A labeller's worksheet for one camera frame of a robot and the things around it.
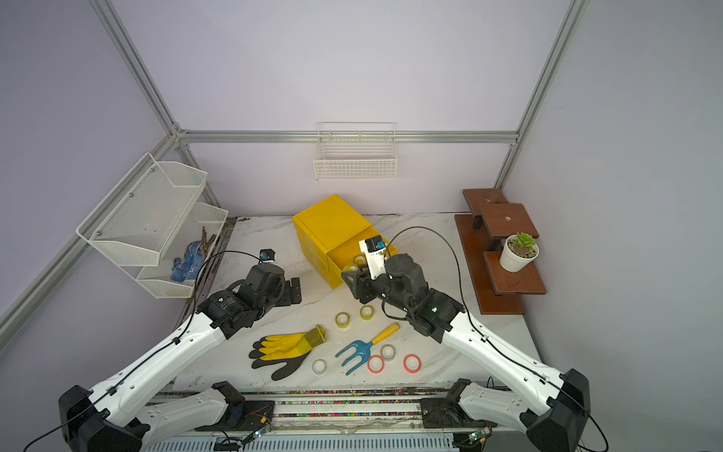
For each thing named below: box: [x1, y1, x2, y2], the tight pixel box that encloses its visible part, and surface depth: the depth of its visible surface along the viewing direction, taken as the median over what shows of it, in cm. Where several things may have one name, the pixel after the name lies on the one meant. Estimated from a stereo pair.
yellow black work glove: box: [248, 324, 327, 381], surface depth 84 cm
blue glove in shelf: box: [170, 240, 205, 283], surface depth 89 cm
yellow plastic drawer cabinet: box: [291, 193, 397, 290], surface depth 90 cm
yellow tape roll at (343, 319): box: [335, 311, 352, 329], surface depth 92 cm
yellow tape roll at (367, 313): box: [359, 305, 375, 322], surface depth 94 cm
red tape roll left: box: [367, 355, 386, 375], surface depth 84 cm
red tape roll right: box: [402, 354, 422, 375], surface depth 84 cm
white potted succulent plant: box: [498, 231, 540, 274], surface depth 81 cm
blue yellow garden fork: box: [335, 322, 401, 376], surface depth 87 cm
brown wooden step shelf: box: [454, 188, 547, 316], surface depth 88 cm
